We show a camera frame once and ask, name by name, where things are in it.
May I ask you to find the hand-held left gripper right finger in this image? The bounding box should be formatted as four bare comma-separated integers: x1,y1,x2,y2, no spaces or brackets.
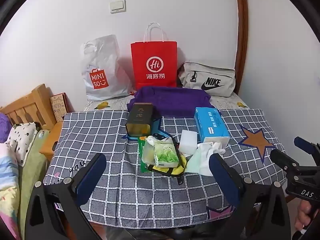
209,152,292,240

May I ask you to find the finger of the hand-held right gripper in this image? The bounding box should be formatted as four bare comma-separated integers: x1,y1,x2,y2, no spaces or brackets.
294,137,320,167
270,149,303,178

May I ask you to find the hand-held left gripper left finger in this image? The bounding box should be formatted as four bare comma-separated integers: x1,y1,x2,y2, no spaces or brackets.
24,152,107,240

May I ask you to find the light green cloth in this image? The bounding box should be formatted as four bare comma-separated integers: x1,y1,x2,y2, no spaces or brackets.
185,152,210,174

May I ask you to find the white sponge block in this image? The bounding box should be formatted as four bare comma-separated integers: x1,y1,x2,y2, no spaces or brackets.
179,129,199,154

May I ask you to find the yellow pouch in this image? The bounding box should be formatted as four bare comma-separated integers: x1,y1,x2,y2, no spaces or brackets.
147,155,187,176

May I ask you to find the green snack packet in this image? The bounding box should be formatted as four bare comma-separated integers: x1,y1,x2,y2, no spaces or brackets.
138,137,151,173

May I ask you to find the small green tissue packet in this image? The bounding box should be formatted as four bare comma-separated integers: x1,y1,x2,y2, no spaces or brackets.
153,141,182,168

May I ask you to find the person's right hand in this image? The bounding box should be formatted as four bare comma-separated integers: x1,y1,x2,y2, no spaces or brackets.
294,200,316,232

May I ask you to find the grey checked cloth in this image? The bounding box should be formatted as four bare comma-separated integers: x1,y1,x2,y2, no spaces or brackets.
42,109,288,224

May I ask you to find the blue tissue pack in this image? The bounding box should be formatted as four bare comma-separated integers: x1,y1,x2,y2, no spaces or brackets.
194,107,230,145

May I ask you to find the wooden nightstand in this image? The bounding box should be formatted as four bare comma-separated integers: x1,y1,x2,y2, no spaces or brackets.
40,121,64,160

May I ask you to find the green blanket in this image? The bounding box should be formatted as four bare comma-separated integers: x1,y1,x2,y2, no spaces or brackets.
19,129,50,230

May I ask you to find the clear plastic bag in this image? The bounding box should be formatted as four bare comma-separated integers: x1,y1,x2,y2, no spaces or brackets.
142,141,159,165

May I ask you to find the dark tin box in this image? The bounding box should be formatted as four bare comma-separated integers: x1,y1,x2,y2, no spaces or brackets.
125,103,154,138

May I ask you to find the patterned book box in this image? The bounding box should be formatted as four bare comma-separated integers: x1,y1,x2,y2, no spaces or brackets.
50,93,68,122

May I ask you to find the white floral pillow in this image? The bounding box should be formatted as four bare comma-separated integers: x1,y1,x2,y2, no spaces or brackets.
5,122,38,167

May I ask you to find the fruit print bed sheet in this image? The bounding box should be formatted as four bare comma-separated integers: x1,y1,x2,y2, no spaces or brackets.
81,92,250,112

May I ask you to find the striped colourful blanket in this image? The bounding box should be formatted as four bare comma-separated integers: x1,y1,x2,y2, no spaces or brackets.
0,142,22,240

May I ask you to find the purple towel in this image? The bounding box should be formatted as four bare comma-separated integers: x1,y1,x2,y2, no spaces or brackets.
126,86,215,117

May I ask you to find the wooden headboard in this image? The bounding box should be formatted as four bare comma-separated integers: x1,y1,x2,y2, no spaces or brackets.
0,84,57,130

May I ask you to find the purple plush toy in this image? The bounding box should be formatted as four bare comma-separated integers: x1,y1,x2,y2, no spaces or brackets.
0,112,12,143

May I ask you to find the beige waist bag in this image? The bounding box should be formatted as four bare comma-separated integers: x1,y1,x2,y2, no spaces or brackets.
177,61,237,97

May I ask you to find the white plastic shopping bag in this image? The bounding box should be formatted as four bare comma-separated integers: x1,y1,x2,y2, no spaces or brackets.
80,34,137,102

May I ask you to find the red paper bag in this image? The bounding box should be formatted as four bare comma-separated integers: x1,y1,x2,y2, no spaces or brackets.
130,22,178,90

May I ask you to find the brown wooden door frame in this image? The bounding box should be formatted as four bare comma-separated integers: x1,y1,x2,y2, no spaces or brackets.
234,0,249,95

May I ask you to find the white light switch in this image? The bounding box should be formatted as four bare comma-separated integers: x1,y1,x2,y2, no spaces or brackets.
110,0,127,14

